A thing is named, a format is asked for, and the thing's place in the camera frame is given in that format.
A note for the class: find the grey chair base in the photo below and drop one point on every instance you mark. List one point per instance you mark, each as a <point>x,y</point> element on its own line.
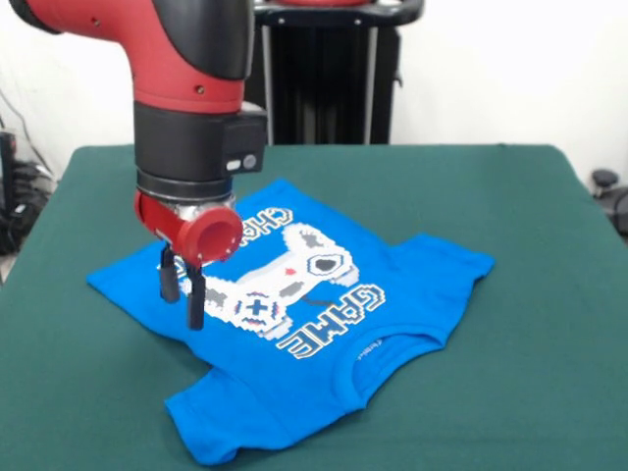
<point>604,177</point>

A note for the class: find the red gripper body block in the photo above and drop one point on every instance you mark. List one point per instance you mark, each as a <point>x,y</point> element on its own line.
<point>162,221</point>

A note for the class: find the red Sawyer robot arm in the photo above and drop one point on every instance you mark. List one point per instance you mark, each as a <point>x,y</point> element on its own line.
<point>186,122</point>

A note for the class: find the blue printed shirt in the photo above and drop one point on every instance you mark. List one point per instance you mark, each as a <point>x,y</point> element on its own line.
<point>343,382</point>

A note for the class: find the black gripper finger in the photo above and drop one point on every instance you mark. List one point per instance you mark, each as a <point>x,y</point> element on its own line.
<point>196,304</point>
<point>169,279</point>

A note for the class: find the black upright stand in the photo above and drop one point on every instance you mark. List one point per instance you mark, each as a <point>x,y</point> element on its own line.
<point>7,167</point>

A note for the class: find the dark green table cloth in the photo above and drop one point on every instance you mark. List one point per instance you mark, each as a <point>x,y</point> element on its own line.
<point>539,343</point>

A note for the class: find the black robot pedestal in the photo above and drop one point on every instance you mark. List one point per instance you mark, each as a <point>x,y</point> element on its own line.
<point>333,83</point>

